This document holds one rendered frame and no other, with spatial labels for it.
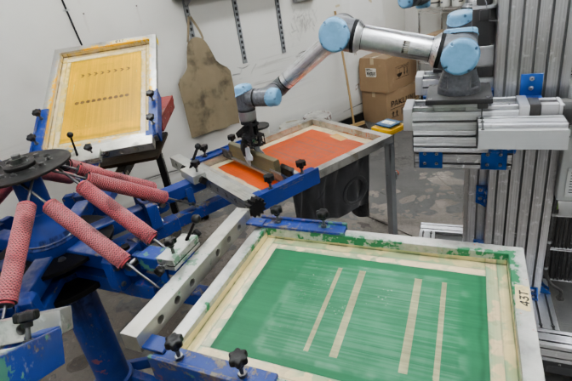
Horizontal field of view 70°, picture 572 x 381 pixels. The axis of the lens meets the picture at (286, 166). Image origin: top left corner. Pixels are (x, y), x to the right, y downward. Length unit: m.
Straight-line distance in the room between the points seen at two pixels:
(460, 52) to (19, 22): 2.91
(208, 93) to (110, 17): 1.01
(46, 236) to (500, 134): 1.54
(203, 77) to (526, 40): 2.76
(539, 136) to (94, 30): 3.05
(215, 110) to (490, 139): 2.83
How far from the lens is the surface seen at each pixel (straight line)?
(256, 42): 4.19
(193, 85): 3.80
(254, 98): 1.69
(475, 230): 2.19
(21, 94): 3.54
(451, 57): 1.46
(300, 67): 1.72
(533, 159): 1.95
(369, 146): 1.91
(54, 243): 1.56
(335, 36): 1.49
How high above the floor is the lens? 1.72
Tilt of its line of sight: 24 degrees down
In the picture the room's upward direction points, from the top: 9 degrees counter-clockwise
